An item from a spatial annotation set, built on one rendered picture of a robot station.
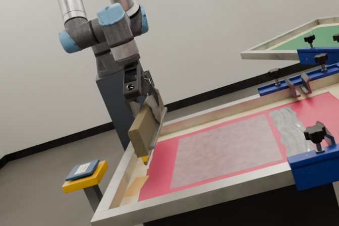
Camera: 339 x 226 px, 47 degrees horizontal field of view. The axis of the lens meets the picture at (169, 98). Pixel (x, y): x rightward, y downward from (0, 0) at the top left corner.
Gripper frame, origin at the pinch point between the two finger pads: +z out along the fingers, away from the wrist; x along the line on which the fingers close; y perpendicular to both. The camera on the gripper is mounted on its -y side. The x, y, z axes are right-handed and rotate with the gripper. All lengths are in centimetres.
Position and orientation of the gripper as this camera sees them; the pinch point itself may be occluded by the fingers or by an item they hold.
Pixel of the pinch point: (150, 122)
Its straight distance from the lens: 116.6
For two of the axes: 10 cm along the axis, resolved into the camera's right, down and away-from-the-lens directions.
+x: -9.4, 3.0, 1.9
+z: 3.4, 9.1, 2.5
